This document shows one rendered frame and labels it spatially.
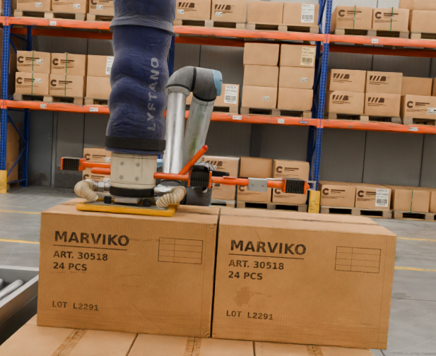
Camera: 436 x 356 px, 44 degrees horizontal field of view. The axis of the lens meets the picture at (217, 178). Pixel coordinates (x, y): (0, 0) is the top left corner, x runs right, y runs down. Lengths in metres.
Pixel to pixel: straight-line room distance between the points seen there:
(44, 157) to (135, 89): 9.20
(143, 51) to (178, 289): 0.83
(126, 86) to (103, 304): 0.76
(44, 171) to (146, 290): 9.29
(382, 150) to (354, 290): 8.96
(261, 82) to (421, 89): 2.86
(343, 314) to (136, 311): 0.70
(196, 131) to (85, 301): 1.07
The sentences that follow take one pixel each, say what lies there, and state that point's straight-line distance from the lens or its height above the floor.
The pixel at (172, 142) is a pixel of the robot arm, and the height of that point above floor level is 1.20.
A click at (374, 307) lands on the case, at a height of 0.69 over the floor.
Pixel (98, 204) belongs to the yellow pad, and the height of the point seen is 0.97.
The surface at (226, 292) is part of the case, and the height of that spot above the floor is 0.71.
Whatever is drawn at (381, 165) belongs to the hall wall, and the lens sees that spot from 10.79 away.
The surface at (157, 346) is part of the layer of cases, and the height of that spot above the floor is 0.54.
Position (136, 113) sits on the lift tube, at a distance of 1.91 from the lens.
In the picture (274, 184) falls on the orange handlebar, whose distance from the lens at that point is 1.97.
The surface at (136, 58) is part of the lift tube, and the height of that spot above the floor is 1.49.
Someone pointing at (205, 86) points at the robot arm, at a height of 1.46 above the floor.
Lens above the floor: 1.24
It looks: 5 degrees down
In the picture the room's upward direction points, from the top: 4 degrees clockwise
